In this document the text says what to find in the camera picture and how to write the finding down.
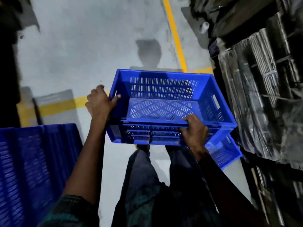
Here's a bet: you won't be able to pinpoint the person's left hand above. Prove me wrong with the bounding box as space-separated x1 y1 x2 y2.
85 85 122 122

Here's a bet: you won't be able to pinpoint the person's right hand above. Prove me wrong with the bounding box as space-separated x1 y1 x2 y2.
179 113 210 159

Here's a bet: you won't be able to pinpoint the blue crate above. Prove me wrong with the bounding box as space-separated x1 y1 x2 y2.
205 134 243 171
106 69 238 146

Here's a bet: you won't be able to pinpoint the stack of blue crates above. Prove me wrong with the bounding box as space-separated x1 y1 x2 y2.
0 123 84 227

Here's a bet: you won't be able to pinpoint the person's right forearm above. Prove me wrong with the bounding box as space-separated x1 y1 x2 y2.
195 148 270 227

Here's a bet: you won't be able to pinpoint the person's left forearm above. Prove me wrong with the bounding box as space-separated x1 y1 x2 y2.
61 115 110 206

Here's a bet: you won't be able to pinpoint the dark blue jeans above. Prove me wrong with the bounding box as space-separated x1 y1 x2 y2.
111 145 222 227

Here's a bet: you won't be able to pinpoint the grey striped bundle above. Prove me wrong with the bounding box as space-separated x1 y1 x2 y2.
217 10 303 171

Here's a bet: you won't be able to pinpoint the clear plastic bottle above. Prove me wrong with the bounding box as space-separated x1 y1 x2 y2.
199 21 211 35

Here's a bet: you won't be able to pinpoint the teal plaid shirt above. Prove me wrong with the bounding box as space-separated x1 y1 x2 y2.
38 182 166 227

